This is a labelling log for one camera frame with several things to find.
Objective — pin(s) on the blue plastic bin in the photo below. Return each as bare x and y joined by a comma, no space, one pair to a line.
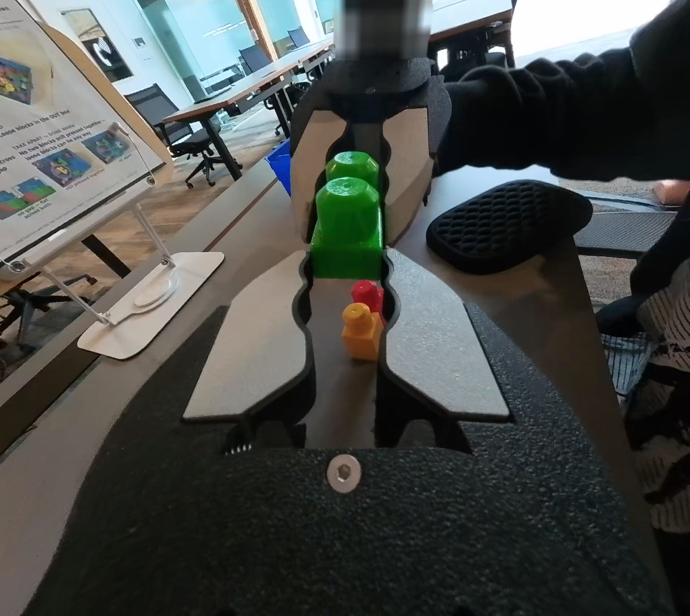
280,169

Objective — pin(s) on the grey mesh chair seat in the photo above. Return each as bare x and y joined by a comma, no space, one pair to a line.
625,233

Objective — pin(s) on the black office chair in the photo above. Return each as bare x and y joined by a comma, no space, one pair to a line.
162,115
254,58

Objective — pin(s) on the red mega block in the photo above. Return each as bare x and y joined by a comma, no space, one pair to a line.
368,296

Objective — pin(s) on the green mega block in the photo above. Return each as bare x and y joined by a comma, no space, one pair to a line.
347,228

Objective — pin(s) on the person's printed top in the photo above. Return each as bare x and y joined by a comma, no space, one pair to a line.
663,411

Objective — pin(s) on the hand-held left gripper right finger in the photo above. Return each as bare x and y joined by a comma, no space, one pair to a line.
442,352

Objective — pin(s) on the long dark table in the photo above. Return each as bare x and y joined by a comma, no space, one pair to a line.
237,88
469,18

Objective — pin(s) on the printed instruction sheet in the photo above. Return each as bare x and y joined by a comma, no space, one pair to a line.
54,142

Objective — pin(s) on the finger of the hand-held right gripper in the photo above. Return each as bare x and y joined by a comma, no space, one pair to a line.
313,169
410,169

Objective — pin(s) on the black perforated rubber pad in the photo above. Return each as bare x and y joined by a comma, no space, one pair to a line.
507,223

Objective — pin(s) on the orange mega block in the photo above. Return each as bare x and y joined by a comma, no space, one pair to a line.
363,336

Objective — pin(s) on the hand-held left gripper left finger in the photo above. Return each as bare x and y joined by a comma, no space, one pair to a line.
243,357

